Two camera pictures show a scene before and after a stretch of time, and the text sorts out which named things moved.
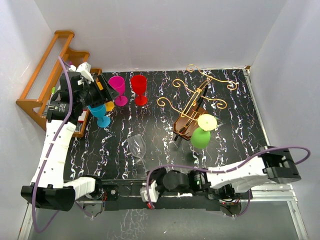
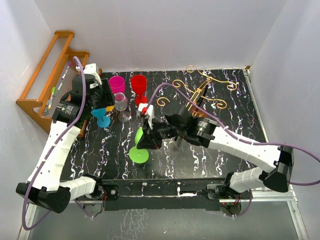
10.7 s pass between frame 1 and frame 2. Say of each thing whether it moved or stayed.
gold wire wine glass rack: stayed
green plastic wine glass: moved
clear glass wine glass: moved
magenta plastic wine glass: stayed
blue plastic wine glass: stayed
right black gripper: moved
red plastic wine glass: stayed
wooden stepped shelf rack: stayed
